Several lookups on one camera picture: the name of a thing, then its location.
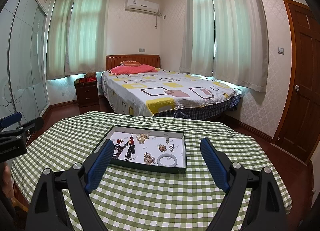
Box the white pearl necklace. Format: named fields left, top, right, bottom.
left=135, top=133, right=150, bottom=144

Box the left hand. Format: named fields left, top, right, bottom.
left=1, top=162, right=14, bottom=199

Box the glass wardrobe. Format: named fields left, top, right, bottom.
left=0, top=0, right=48, bottom=130

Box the dark wooden nightstand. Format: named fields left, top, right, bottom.
left=75, top=81, right=100, bottom=114

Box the red box on nightstand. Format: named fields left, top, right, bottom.
left=84, top=72, right=97, bottom=82

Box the wooden door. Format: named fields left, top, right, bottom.
left=273, top=0, right=319, bottom=163

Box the left white curtain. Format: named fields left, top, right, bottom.
left=46, top=0, right=110, bottom=80

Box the white curtain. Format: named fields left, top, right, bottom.
left=46, top=0, right=110, bottom=80
left=180, top=0, right=269, bottom=93

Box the wooden headboard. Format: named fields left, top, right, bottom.
left=105, top=54, right=161, bottom=70

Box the pink pillow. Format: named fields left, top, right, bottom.
left=109, top=65, right=158, bottom=75

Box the orange patterned pillow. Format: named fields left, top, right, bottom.
left=120, top=60, right=141, bottom=67

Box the large gold pearl brooch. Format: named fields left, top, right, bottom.
left=144, top=152, right=155, bottom=165

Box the white jade bangle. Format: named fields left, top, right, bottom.
left=157, top=153, right=177, bottom=167

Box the dark green tray box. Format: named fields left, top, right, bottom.
left=97, top=125, right=187, bottom=174

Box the small gold brooch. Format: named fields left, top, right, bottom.
left=158, top=145, right=167, bottom=152

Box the bed with patterned sheet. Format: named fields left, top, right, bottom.
left=100, top=68, right=242, bottom=120

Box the white air conditioner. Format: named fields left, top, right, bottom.
left=125, top=0, right=162, bottom=16

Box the right white curtain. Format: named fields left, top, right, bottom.
left=180, top=0, right=269, bottom=93

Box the dark red bead bracelet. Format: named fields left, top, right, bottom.
left=111, top=138, right=126, bottom=160

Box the black bead tassel bracelet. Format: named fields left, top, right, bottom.
left=124, top=132, right=137, bottom=162

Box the silver pearl ring brooch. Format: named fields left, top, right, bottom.
left=169, top=144, right=175, bottom=152

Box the wall light switch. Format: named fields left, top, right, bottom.
left=278, top=48, right=284, bottom=55

